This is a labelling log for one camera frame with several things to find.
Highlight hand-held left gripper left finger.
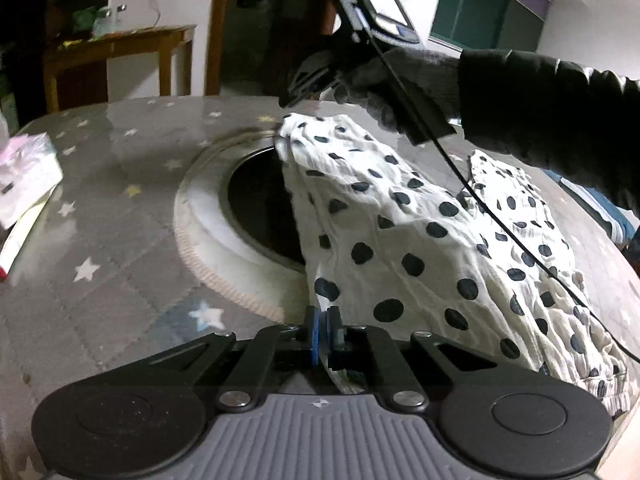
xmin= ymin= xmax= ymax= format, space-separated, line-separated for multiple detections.
xmin=132 ymin=307 xmax=323 ymax=410

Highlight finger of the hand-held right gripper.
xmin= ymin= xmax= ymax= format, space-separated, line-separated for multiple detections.
xmin=279 ymin=51 xmax=343 ymax=109

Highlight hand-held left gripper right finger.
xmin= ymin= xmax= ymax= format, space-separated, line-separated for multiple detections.
xmin=322 ymin=307 xmax=506 ymax=409

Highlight white polka dot garment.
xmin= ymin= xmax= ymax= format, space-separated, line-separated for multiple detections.
xmin=274 ymin=112 xmax=632 ymax=417

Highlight person's right hand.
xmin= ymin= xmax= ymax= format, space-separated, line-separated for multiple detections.
xmin=332 ymin=47 xmax=463 ymax=136

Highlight green window with purple blind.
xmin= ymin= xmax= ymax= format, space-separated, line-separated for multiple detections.
xmin=430 ymin=0 xmax=552 ymax=54

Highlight wooden side table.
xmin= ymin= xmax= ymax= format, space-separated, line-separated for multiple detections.
xmin=42 ymin=25 xmax=198 ymax=111

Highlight grey star-print table cover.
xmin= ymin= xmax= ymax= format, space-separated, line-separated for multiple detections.
xmin=0 ymin=95 xmax=640 ymax=480

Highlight clear glass jar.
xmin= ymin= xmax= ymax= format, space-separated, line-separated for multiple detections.
xmin=91 ymin=4 xmax=127 ymax=37

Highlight dark wooden shelf unit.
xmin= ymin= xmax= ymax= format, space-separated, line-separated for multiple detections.
xmin=0 ymin=0 xmax=113 ymax=128

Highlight blue sofa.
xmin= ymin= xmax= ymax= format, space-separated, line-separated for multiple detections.
xmin=545 ymin=170 xmax=640 ymax=248

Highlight white tissue packet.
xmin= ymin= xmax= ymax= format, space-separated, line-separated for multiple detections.
xmin=0 ymin=132 xmax=65 ymax=231

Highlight white thin book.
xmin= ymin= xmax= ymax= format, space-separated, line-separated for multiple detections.
xmin=0 ymin=185 xmax=62 ymax=281

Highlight brown wooden door frame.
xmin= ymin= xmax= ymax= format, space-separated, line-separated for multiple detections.
xmin=204 ymin=0 xmax=337 ymax=97

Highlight white round table opening ring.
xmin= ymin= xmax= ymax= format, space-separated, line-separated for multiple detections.
xmin=173 ymin=130 xmax=321 ymax=323

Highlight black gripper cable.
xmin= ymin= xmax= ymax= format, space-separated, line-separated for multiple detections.
xmin=345 ymin=0 xmax=640 ymax=363

